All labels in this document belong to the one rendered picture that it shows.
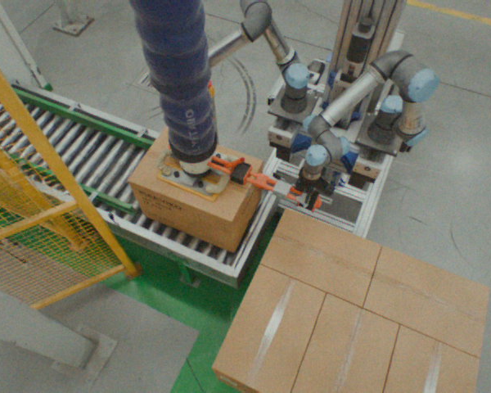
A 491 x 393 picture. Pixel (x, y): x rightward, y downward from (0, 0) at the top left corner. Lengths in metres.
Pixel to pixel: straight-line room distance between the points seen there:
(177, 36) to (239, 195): 0.91
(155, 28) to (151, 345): 2.00
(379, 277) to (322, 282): 0.32
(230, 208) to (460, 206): 2.03
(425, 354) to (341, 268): 0.57
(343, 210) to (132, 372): 1.74
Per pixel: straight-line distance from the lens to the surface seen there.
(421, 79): 1.63
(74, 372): 2.88
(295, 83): 2.08
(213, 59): 1.87
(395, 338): 2.29
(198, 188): 2.00
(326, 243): 2.36
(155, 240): 2.33
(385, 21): 1.99
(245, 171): 1.90
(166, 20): 1.33
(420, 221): 3.25
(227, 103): 3.69
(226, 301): 2.77
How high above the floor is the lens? 2.67
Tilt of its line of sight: 59 degrees down
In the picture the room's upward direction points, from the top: 1 degrees counter-clockwise
